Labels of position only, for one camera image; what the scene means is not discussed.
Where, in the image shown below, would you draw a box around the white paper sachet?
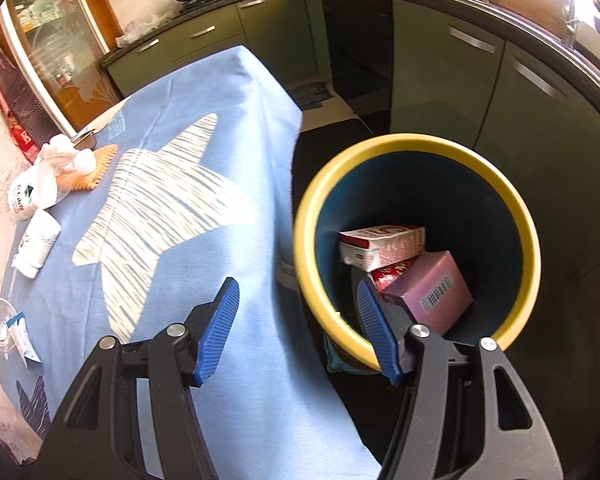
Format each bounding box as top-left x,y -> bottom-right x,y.
5,312 -> 43,366

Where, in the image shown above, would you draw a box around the clear plastic bag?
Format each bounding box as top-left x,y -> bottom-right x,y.
115,15 -> 161,46

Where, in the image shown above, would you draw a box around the crushed clear plastic bottle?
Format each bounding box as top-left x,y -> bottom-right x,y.
7,160 -> 73,226

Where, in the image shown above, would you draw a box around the small white plastic bottle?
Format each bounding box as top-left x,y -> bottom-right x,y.
15,208 -> 62,278

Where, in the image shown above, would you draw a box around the pink cardboard box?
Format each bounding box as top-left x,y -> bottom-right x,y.
382,250 -> 475,336

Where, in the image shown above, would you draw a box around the red snack packet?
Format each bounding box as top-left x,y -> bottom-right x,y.
370,260 -> 416,293

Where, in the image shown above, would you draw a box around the wooden framed glass door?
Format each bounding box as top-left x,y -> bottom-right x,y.
0,0 -> 123,136

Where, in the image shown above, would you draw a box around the small metal tin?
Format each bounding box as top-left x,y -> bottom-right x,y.
71,127 -> 98,151

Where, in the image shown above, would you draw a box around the white paper towel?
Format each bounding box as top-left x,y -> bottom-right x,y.
40,134 -> 97,181

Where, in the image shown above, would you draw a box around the yellow rimmed blue bin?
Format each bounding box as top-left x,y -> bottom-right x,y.
292,133 -> 535,376

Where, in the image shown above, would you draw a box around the orange woven sponge cloth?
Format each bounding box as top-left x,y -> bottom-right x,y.
57,144 -> 118,193

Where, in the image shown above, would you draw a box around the metal sink faucet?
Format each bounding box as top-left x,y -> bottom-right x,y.
562,0 -> 581,48

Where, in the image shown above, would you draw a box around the green kitchen cabinets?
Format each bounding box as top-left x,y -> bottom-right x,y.
104,0 -> 600,321

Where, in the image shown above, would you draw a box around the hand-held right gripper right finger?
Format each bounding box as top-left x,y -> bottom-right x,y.
355,278 -> 566,480

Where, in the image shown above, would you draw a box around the red and white carton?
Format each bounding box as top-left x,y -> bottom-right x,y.
338,224 -> 427,272

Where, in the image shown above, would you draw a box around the blue star print tablecloth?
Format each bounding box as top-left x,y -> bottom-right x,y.
0,45 -> 383,480

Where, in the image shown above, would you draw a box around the dark floor mat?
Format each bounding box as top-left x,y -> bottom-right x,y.
287,80 -> 341,111

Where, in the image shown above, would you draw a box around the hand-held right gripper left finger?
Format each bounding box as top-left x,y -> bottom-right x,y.
32,276 -> 241,480

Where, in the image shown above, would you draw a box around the dark red patterned cloth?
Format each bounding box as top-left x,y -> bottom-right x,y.
0,30 -> 46,166

